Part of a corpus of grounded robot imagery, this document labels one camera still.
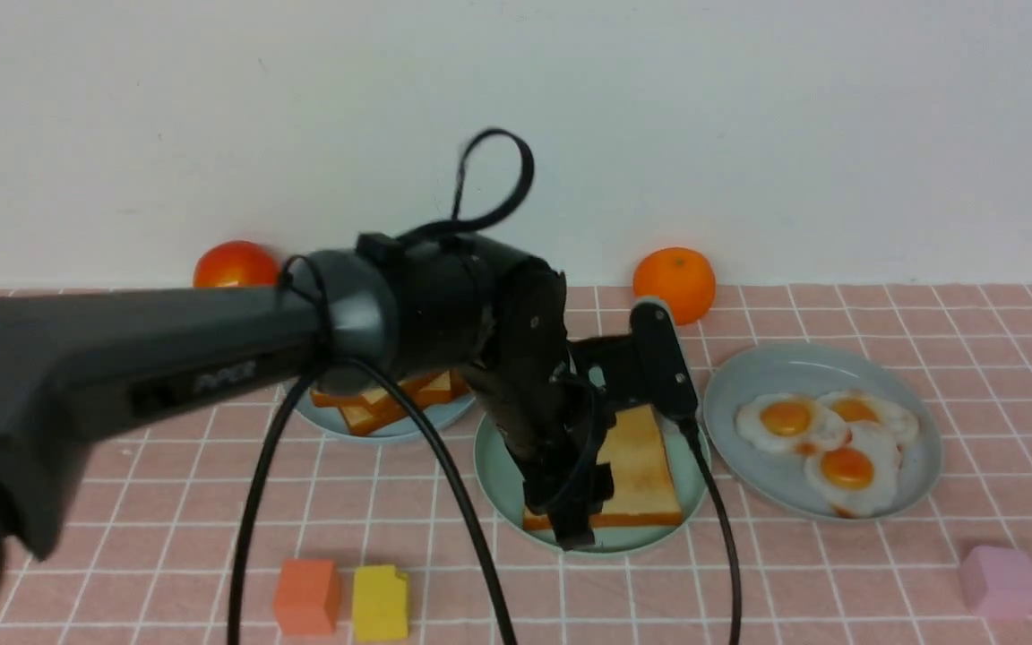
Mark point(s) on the pink checked tablecloth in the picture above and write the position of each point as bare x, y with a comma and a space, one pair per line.
145, 558

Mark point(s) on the toast slice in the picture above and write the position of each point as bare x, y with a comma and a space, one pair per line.
426, 391
365, 414
645, 493

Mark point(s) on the yellow cube block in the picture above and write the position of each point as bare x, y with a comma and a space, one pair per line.
380, 604

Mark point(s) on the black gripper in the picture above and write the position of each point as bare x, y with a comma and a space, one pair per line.
545, 413

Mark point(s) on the light blue bread plate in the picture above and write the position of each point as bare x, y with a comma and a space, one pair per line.
328, 420

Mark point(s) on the fried egg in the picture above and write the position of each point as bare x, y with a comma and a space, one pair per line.
861, 406
788, 423
859, 478

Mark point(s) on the orange fruit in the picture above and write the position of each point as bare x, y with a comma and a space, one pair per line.
683, 278

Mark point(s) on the orange cube block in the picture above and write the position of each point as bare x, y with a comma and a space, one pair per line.
307, 598

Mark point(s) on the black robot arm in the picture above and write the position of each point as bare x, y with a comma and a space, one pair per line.
76, 370

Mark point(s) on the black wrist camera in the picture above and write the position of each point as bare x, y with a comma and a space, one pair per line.
645, 366

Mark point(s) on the grey egg plate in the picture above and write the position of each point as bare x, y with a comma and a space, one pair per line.
812, 370

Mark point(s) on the pink cube block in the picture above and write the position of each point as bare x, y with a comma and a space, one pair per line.
996, 583

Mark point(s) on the red yellow pomegranate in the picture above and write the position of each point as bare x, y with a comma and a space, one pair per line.
237, 263

